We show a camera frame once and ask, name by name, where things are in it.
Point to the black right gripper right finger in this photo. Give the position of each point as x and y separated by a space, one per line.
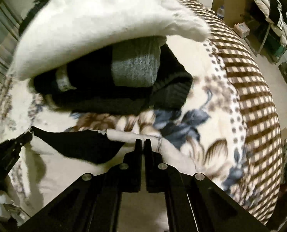
153 174

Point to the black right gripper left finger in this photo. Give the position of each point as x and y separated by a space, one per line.
131 169

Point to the light grey small garment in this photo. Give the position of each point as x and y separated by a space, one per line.
50 165

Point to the floral fleece blanket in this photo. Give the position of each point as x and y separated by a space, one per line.
228 124

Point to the black knit garment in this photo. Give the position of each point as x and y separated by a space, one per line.
85 85

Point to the grey knit sock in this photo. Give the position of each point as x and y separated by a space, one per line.
136 61

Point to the green striped curtain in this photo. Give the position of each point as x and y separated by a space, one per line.
9 36

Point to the white fluffy garment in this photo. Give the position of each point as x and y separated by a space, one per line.
64 30

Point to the small tissue box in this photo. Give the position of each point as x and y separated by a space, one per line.
241 29

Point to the clear water bottle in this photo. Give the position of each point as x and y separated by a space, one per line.
220 12

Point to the brown cardboard wardrobe panel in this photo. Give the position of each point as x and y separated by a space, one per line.
234 10

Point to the striped quilt on rack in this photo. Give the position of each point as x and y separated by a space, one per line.
276 14

